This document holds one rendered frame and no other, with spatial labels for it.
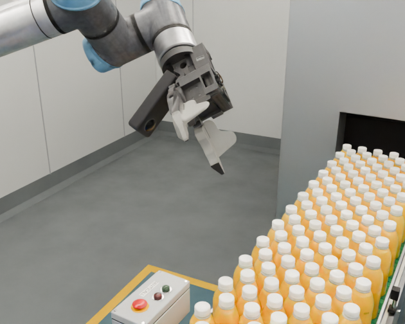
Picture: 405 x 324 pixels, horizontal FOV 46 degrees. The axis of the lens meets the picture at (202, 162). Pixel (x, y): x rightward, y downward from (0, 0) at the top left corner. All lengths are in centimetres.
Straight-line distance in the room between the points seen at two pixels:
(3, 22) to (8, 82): 320
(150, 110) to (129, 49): 14
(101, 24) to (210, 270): 257
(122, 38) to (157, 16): 7
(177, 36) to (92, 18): 14
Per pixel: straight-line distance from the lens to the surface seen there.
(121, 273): 325
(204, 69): 77
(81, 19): 81
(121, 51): 88
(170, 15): 87
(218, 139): 80
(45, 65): 431
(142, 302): 120
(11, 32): 84
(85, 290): 314
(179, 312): 129
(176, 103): 73
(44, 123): 435
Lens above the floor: 186
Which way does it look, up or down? 22 degrees down
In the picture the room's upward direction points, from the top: straight up
